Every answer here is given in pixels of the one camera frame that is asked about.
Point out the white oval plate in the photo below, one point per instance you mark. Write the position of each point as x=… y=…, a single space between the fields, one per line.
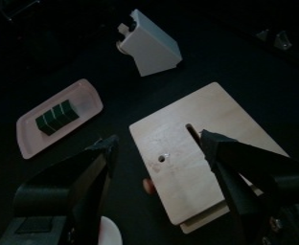
x=109 y=233

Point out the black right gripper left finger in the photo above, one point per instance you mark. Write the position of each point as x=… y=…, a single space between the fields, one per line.
x=70 y=185

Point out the dark green sliced toy block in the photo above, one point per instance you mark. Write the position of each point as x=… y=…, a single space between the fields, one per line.
x=55 y=118

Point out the large silver corner bracket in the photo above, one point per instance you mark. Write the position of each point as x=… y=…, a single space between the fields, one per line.
x=280 y=40

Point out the small silver corner bracket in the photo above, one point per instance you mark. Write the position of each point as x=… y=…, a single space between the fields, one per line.
x=263 y=35

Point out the pink rectangular tray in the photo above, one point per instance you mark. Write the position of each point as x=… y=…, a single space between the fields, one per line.
x=31 y=137

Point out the grey white knife block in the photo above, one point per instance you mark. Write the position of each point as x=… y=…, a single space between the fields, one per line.
x=152 y=48

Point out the white paper sheet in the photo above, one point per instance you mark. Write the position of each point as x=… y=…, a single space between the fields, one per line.
x=177 y=178

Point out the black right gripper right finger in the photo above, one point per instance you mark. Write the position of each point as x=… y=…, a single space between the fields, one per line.
x=249 y=166

